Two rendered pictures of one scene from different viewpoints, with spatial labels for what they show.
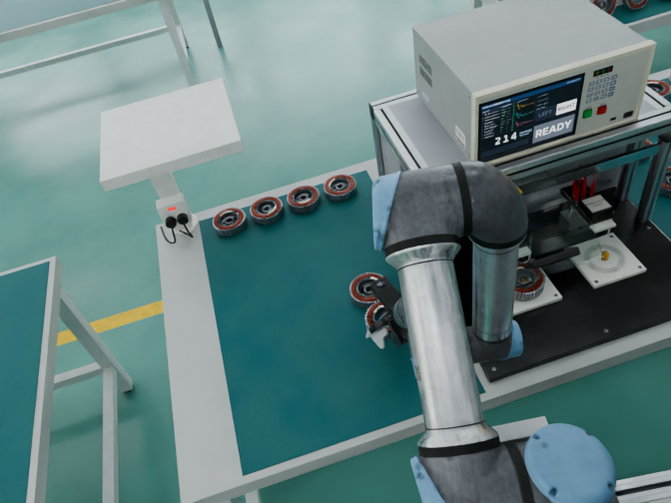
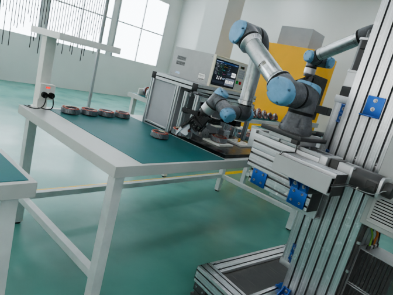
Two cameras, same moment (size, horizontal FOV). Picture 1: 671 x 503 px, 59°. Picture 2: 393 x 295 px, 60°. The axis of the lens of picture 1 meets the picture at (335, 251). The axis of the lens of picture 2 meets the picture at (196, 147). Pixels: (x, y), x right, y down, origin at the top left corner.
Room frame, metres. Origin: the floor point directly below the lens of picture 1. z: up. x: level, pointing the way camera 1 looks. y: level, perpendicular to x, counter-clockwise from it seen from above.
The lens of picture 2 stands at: (-0.56, 1.17, 1.20)
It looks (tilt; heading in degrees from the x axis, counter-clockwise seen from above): 13 degrees down; 316
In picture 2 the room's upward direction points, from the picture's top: 15 degrees clockwise
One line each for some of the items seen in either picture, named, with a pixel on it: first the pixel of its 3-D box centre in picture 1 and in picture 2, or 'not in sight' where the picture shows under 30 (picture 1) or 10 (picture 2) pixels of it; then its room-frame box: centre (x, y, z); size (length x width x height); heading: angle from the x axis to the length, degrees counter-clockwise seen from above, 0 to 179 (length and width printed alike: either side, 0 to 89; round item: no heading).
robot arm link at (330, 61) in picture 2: not in sight; (323, 61); (0.66, -0.92, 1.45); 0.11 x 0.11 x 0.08; 81
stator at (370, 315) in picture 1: (386, 319); (181, 131); (0.91, -0.09, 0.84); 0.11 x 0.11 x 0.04
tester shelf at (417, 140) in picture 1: (513, 114); (206, 87); (1.29, -0.55, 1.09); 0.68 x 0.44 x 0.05; 97
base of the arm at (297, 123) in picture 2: not in sight; (297, 121); (0.30, -0.24, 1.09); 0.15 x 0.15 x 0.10
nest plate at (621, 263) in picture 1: (603, 259); (238, 142); (0.99, -0.71, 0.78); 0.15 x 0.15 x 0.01; 7
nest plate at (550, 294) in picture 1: (521, 286); (217, 142); (0.96, -0.47, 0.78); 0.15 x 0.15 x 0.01; 7
